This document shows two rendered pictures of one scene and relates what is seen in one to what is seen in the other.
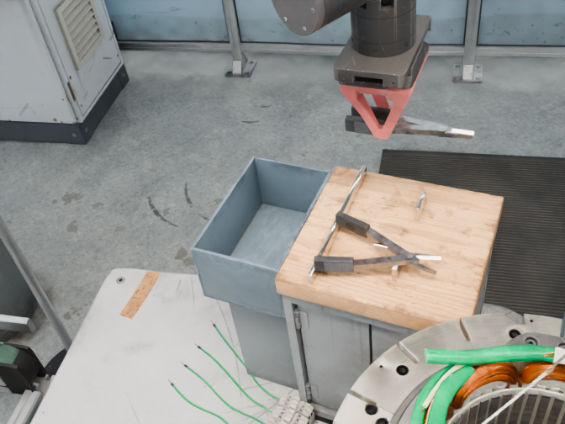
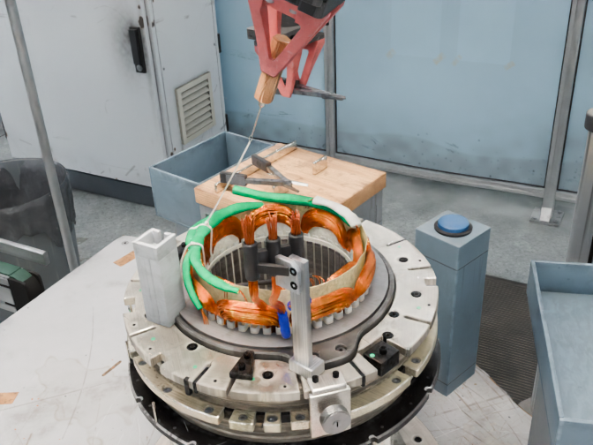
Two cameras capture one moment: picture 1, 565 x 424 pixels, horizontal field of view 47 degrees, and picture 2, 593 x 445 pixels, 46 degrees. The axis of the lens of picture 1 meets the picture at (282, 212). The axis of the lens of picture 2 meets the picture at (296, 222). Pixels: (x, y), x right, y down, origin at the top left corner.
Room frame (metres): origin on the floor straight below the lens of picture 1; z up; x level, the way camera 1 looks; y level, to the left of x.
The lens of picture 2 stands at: (-0.40, -0.28, 1.51)
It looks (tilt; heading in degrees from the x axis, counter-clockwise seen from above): 30 degrees down; 10
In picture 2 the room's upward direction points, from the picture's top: 3 degrees counter-clockwise
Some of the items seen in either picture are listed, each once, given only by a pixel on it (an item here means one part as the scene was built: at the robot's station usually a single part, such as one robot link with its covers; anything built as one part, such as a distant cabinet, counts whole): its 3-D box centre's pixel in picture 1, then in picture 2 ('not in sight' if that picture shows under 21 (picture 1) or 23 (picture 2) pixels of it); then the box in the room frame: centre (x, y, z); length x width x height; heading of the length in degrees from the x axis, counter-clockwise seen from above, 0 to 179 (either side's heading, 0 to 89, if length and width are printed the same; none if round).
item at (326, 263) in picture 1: (334, 263); (233, 178); (0.44, -0.04, 1.09); 0.04 x 0.01 x 0.02; 76
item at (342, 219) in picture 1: (352, 224); (261, 162); (0.49, -0.07, 1.09); 0.04 x 0.01 x 0.02; 46
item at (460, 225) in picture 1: (393, 243); (291, 187); (0.48, -0.11, 1.05); 0.20 x 0.19 x 0.02; 61
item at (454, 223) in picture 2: not in sight; (453, 222); (0.42, -0.34, 1.04); 0.04 x 0.04 x 0.01
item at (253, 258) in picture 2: not in sight; (274, 255); (0.06, -0.18, 1.21); 0.04 x 0.04 x 0.03; 67
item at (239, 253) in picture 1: (277, 286); (221, 234); (0.56, 0.02, 0.92); 0.17 x 0.11 x 0.28; 151
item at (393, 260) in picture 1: (383, 262); (267, 182); (0.43, -0.09, 1.09); 0.06 x 0.01 x 0.01; 86
